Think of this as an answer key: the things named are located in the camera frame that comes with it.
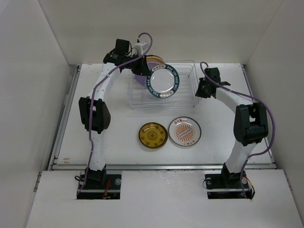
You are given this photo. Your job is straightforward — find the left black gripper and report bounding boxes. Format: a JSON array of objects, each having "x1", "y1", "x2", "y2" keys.
[{"x1": 124, "y1": 53, "x2": 152, "y2": 76}]

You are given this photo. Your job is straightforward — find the white wire dish rack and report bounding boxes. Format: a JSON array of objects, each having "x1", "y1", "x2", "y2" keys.
[{"x1": 128, "y1": 60, "x2": 200, "y2": 109}]

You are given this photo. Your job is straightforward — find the white blue rimmed plate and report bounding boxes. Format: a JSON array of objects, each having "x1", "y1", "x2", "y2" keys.
[{"x1": 146, "y1": 64, "x2": 180, "y2": 99}]

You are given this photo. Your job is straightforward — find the white orange sunburst plate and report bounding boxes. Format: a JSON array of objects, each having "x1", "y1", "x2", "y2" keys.
[{"x1": 168, "y1": 116, "x2": 202, "y2": 147}]

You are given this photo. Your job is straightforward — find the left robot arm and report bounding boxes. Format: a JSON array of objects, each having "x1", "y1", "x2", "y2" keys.
[{"x1": 78, "y1": 39, "x2": 152, "y2": 189}]

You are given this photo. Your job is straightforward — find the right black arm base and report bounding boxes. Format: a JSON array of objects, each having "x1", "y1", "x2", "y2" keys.
[{"x1": 204, "y1": 171, "x2": 256, "y2": 200}]

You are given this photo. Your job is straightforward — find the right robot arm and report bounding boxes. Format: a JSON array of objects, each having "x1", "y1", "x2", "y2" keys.
[{"x1": 195, "y1": 66, "x2": 268, "y2": 188}]

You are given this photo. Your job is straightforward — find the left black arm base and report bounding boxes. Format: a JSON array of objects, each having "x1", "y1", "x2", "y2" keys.
[{"x1": 76, "y1": 174, "x2": 122, "y2": 200}]

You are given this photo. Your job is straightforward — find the purple plate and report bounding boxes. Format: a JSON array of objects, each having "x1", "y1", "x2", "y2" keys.
[{"x1": 134, "y1": 62, "x2": 159, "y2": 87}]

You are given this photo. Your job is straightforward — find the tan plate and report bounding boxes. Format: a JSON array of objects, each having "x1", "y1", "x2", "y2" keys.
[{"x1": 146, "y1": 55, "x2": 165, "y2": 64}]

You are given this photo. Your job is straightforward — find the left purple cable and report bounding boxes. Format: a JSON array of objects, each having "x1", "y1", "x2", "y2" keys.
[{"x1": 76, "y1": 32, "x2": 153, "y2": 195}]

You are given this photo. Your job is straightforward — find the purple cable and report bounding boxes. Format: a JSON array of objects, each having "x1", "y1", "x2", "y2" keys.
[
  {"x1": 76, "y1": 32, "x2": 153, "y2": 195},
  {"x1": 199, "y1": 61, "x2": 276, "y2": 199}
]

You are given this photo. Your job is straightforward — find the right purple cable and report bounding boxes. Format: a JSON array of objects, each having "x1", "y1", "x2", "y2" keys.
[{"x1": 199, "y1": 61, "x2": 276, "y2": 199}]

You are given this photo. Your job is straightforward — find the metal table edge rail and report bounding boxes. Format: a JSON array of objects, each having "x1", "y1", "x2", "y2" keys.
[{"x1": 48, "y1": 163, "x2": 277, "y2": 171}]

